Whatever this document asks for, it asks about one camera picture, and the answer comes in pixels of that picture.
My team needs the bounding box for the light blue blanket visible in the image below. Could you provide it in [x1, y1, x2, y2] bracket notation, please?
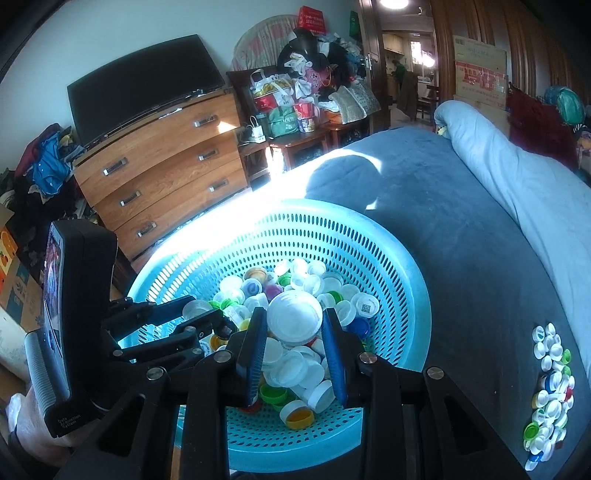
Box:
[434, 100, 591, 326]

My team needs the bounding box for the white power strip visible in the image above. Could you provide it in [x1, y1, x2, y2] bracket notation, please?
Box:
[240, 117, 267, 144]

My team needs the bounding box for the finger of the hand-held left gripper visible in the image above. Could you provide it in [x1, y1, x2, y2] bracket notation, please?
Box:
[102, 294, 201, 342]
[111, 308, 241, 374]

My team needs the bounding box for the wooden dresser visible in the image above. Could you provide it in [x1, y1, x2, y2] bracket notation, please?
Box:
[74, 88, 252, 273]

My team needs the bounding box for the green bag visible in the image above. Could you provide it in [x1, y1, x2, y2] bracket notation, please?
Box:
[265, 107, 301, 138]

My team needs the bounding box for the printed cardboard box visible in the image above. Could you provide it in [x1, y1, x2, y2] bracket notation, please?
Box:
[0, 226, 47, 333]

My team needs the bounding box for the red box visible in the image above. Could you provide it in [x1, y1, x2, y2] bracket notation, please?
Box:
[298, 6, 328, 35]

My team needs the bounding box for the dark red blanket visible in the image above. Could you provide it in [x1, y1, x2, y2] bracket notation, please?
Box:
[508, 85, 578, 169]

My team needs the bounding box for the teal green bundle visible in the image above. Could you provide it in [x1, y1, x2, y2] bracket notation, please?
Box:
[544, 87, 586, 125]

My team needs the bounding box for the blue and dark clothes heap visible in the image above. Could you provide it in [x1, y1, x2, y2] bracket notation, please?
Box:
[0, 122, 100, 259]

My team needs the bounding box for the wooden wardrobe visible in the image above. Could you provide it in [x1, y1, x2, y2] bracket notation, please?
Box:
[431, 0, 573, 116]

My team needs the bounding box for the dark wooden door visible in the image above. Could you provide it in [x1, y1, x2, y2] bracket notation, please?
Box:
[358, 0, 391, 130]

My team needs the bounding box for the red and white bucket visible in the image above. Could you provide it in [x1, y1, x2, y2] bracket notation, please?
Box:
[293, 102, 322, 134]

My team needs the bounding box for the plain cardboard box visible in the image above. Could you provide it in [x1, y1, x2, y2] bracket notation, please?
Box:
[452, 95, 506, 110]
[452, 34, 507, 63]

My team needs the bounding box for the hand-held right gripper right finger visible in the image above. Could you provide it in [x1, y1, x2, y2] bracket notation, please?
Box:
[322, 307, 532, 480]

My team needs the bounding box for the large heap of bottle caps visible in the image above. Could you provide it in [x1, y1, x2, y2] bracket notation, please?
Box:
[182, 258, 382, 430]

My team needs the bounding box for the red-printed cardboard box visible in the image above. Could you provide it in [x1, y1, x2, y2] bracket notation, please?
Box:
[455, 60, 509, 96]

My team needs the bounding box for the black clothes pile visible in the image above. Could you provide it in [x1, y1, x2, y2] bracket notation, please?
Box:
[277, 28, 365, 93]

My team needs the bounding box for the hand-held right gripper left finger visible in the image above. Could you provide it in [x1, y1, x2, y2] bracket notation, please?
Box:
[55, 306, 269, 480]

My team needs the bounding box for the woven mesh bag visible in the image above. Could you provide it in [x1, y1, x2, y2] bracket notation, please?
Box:
[330, 83, 382, 124]

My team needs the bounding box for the person's left hand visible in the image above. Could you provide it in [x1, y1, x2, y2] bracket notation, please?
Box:
[7, 384, 78, 461]

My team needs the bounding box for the large white plastic lid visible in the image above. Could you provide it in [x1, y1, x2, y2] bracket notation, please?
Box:
[267, 291, 324, 345]

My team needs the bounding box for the dark wooden side table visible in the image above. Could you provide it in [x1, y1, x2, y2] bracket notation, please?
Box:
[226, 69, 384, 185]

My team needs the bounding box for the round patterned cushion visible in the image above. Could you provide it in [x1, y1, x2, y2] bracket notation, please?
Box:
[233, 14, 301, 72]

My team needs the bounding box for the small group of bottle caps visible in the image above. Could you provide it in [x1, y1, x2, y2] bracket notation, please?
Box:
[523, 323, 576, 470]

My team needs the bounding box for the wooden chair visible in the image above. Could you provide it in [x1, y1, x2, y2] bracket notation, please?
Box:
[418, 85, 439, 123]

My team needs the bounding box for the black television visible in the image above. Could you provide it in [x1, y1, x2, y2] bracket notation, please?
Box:
[67, 34, 227, 146]

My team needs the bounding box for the mixed colourful clothes heap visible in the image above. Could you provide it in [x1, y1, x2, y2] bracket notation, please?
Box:
[573, 124, 591, 172]

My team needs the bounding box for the white tote bag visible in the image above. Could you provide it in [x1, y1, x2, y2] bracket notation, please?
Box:
[250, 69, 296, 112]

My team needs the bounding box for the teal perforated plastic basket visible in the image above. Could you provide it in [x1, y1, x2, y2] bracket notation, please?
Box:
[124, 199, 432, 474]

